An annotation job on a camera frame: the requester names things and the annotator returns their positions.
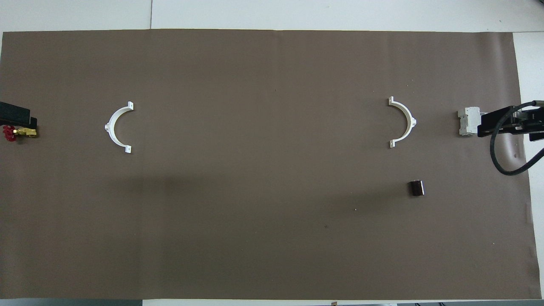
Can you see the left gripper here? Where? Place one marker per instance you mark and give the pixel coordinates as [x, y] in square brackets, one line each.
[12, 112]

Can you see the brown paper table mat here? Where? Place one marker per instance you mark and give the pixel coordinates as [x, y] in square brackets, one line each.
[272, 221]

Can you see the light grey circuit breaker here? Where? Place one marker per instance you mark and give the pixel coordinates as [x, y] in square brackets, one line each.
[467, 121]

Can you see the small dark brown cylinder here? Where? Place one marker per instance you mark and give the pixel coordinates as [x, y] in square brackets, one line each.
[416, 188]

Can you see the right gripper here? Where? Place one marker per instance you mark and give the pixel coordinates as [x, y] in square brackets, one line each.
[536, 123]

